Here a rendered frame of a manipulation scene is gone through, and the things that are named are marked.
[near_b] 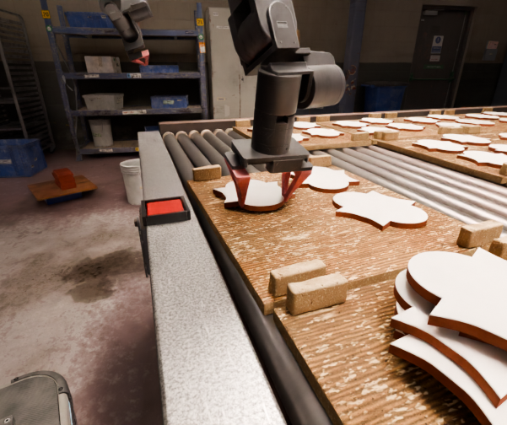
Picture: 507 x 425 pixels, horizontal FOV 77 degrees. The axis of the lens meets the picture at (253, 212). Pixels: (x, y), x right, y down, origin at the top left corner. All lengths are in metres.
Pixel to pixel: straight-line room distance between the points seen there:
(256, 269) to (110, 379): 1.26
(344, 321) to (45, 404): 1.07
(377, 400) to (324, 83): 0.37
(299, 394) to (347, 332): 0.07
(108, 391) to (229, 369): 1.25
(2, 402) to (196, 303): 1.03
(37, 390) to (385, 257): 1.13
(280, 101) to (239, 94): 4.58
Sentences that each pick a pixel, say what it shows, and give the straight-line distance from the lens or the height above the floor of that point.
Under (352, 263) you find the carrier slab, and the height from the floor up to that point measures 0.94.
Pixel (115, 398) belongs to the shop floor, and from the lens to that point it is 1.51.
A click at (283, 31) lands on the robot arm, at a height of 1.19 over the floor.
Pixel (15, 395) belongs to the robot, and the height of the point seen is 0.24.
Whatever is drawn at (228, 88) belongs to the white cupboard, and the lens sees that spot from 4.98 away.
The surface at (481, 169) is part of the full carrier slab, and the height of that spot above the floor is 0.94.
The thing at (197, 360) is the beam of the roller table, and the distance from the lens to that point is 0.31.
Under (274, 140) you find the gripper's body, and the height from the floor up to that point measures 1.06.
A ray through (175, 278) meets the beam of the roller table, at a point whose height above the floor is 0.91.
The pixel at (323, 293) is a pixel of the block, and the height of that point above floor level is 0.95.
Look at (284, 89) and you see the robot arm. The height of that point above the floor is 1.12.
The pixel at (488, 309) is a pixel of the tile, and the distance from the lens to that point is 0.28.
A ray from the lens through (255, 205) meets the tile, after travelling 0.50.
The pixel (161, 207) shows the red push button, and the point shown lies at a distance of 0.57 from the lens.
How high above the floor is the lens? 1.14
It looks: 24 degrees down
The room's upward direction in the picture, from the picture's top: straight up
